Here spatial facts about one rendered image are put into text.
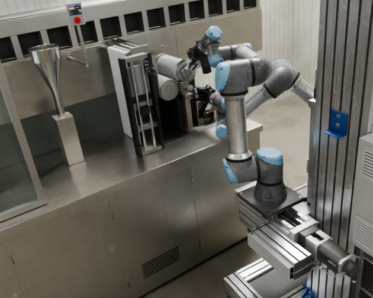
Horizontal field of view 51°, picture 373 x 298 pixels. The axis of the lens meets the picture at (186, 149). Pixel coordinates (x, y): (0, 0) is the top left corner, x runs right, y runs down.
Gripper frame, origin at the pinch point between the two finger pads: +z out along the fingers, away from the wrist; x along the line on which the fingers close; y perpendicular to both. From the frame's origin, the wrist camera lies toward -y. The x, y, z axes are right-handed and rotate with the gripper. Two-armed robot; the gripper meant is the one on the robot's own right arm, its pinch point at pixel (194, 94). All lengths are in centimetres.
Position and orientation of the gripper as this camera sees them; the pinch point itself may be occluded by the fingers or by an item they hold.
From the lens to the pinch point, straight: 238.2
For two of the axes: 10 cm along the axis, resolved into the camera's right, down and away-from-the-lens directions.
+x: -8.3, 3.3, -4.4
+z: -5.4, -3.3, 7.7
